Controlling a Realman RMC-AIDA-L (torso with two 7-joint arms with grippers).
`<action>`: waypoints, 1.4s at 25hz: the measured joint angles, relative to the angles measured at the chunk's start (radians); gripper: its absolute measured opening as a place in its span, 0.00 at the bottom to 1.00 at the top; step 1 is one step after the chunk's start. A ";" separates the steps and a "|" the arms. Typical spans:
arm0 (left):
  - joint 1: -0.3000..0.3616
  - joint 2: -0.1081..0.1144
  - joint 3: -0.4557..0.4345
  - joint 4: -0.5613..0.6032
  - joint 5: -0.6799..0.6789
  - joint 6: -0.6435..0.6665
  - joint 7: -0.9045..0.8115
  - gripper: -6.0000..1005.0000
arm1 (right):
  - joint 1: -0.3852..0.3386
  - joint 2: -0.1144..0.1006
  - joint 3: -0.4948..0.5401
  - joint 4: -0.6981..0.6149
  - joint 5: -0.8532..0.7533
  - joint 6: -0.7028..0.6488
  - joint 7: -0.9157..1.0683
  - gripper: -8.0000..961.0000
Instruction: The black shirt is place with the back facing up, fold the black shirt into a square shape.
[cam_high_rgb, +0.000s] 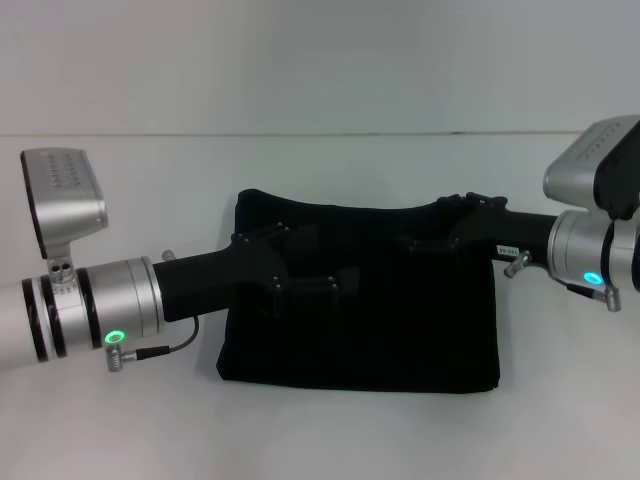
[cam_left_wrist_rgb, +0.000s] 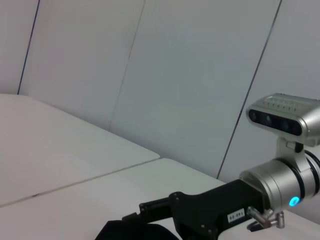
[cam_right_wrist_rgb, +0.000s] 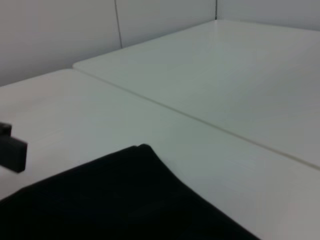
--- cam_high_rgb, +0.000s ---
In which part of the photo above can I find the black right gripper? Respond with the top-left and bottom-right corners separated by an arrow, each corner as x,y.
396,191 -> 560,265

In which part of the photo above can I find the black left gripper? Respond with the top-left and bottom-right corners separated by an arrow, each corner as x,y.
152,221 -> 362,324

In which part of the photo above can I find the black shirt with FREE print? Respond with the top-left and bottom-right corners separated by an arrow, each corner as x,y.
215,187 -> 503,396

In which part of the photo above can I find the grey left gripper cable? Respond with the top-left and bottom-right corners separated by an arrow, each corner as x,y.
104,316 -> 201,373

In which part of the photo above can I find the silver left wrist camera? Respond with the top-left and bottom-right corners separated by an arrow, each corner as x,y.
19,146 -> 110,284

